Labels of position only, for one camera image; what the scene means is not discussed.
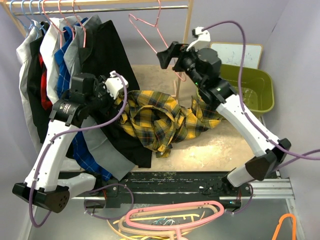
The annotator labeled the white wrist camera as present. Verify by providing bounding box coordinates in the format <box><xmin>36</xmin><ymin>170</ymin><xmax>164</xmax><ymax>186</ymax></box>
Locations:
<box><xmin>104</xmin><ymin>71</ymin><xmax>129</xmax><ymax>100</ymax></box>
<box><xmin>186</xmin><ymin>26</ymin><xmax>211</xmax><ymax>51</ymax></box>

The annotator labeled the wooden clothes rack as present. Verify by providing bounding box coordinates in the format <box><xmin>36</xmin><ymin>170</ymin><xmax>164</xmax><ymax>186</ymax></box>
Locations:
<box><xmin>0</xmin><ymin>0</ymin><xmax>195</xmax><ymax>101</ymax></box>

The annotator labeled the yellow plastic hanger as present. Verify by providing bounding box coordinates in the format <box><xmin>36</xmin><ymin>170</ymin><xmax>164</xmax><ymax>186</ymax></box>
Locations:
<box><xmin>106</xmin><ymin>211</ymin><xmax>206</xmax><ymax>240</ymax></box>

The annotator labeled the blue wire hanger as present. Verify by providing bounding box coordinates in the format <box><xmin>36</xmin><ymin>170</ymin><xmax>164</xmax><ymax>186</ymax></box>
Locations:
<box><xmin>9</xmin><ymin>0</ymin><xmax>47</xmax><ymax>41</ymax></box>

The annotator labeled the aluminium frame rail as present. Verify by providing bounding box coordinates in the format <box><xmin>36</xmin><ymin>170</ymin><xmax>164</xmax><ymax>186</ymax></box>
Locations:
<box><xmin>26</xmin><ymin>176</ymin><xmax>296</xmax><ymax>240</ymax></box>

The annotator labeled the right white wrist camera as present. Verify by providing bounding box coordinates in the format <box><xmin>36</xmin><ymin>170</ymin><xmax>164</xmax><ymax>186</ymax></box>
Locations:
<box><xmin>186</xmin><ymin>26</ymin><xmax>211</xmax><ymax>51</ymax></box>

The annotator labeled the black hanging shirt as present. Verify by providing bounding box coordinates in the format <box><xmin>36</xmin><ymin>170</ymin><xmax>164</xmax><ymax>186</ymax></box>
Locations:
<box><xmin>78</xmin><ymin>19</ymin><xmax>153</xmax><ymax>169</ymax></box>

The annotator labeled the pink wire hanger on shirt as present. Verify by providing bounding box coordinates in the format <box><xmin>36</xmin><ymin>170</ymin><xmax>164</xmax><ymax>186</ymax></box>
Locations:
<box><xmin>40</xmin><ymin>0</ymin><xmax>79</xmax><ymax>52</ymax></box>

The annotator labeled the small whiteboard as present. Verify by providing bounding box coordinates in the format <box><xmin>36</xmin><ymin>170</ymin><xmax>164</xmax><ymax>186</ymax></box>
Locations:
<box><xmin>210</xmin><ymin>42</ymin><xmax>263</xmax><ymax>69</ymax></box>

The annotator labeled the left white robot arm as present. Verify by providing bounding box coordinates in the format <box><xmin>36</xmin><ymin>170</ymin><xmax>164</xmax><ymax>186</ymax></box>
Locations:
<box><xmin>12</xmin><ymin>71</ymin><xmax>129</xmax><ymax>213</ymax></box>

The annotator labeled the olive green plastic bin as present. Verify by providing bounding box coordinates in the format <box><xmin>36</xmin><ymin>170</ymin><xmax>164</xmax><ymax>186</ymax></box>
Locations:
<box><xmin>197</xmin><ymin>63</ymin><xmax>275</xmax><ymax>118</ymax></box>

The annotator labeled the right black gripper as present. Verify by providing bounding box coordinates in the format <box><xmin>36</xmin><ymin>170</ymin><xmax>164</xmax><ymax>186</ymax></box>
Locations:
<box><xmin>158</xmin><ymin>41</ymin><xmax>206</xmax><ymax>89</ymax></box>

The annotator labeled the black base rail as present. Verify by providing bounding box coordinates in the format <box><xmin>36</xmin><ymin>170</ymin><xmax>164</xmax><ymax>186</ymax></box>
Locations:
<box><xmin>75</xmin><ymin>171</ymin><xmax>251</xmax><ymax>208</ymax></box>

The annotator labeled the light grey hanging shirt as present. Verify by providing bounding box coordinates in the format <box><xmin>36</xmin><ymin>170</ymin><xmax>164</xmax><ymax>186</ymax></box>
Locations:
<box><xmin>16</xmin><ymin>20</ymin><xmax>42</xmax><ymax>154</ymax></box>

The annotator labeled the blue checked hanging shirt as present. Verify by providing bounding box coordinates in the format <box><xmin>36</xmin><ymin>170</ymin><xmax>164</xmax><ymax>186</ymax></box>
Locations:
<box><xmin>52</xmin><ymin>26</ymin><xmax>112</xmax><ymax>181</ymax></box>

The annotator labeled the white hanging shirt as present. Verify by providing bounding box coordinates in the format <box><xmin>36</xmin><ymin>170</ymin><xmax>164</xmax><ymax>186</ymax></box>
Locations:
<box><xmin>40</xmin><ymin>23</ymin><xmax>61</xmax><ymax>104</ymax></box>

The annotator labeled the yellow plaid flannel shirt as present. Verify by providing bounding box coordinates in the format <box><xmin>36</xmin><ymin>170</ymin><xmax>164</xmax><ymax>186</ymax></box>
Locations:
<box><xmin>114</xmin><ymin>90</ymin><xmax>222</xmax><ymax>158</ymax></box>

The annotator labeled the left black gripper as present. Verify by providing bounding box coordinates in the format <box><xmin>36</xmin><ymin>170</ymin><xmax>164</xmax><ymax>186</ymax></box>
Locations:
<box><xmin>85</xmin><ymin>75</ymin><xmax>127</xmax><ymax>120</ymax></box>

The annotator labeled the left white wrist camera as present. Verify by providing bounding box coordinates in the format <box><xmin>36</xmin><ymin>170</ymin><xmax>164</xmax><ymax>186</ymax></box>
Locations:
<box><xmin>104</xmin><ymin>71</ymin><xmax>129</xmax><ymax>100</ymax></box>

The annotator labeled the orange plastic hanger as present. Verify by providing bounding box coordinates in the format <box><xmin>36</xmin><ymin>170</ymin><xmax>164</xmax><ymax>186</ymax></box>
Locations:
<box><xmin>271</xmin><ymin>213</ymin><xmax>298</xmax><ymax>240</ymax></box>

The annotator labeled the red plaid hanging shirt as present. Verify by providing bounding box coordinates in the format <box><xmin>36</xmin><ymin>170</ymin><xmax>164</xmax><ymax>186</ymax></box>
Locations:
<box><xmin>38</xmin><ymin>53</ymin><xmax>53</xmax><ymax>111</ymax></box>

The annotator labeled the pink wire hanger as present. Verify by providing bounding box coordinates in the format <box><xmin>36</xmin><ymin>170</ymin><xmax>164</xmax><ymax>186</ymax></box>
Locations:
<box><xmin>40</xmin><ymin>0</ymin><xmax>79</xmax><ymax>52</ymax></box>
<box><xmin>128</xmin><ymin>0</ymin><xmax>187</xmax><ymax>82</ymax></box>

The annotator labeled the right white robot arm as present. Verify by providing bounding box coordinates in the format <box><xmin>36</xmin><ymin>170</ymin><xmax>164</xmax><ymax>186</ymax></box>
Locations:
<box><xmin>156</xmin><ymin>41</ymin><xmax>292</xmax><ymax>196</ymax></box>

